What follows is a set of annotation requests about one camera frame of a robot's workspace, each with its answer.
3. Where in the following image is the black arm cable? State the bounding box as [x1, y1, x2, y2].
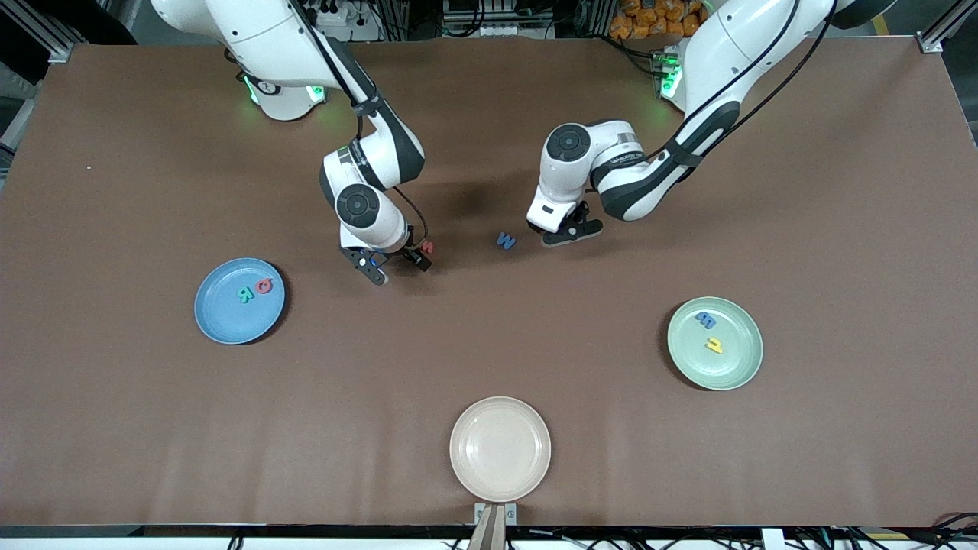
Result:
[287, 0, 429, 249]
[646, 0, 841, 161]

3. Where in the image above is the grey metal camera mount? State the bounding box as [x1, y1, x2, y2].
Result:
[474, 503, 517, 550]

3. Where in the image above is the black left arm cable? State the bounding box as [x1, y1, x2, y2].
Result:
[646, 0, 841, 161]

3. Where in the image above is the green plate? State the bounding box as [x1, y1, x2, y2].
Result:
[667, 296, 764, 391]

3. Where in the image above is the black electronics rack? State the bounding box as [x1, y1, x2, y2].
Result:
[442, 0, 562, 40]

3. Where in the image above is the beige plate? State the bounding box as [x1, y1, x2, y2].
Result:
[449, 396, 552, 503]

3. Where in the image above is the aluminium frame post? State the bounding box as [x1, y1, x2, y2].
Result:
[0, 0, 85, 63]
[917, 0, 978, 54]

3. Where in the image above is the blue plate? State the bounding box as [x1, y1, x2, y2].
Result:
[194, 257, 286, 345]

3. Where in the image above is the white power strip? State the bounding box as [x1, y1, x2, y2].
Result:
[309, 0, 360, 28]

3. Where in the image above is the brown table cover sheet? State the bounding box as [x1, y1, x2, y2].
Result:
[0, 37, 978, 529]

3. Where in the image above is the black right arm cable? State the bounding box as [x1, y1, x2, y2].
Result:
[287, 0, 429, 249]

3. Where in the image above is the orange packets bag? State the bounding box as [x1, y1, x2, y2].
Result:
[609, 0, 704, 40]

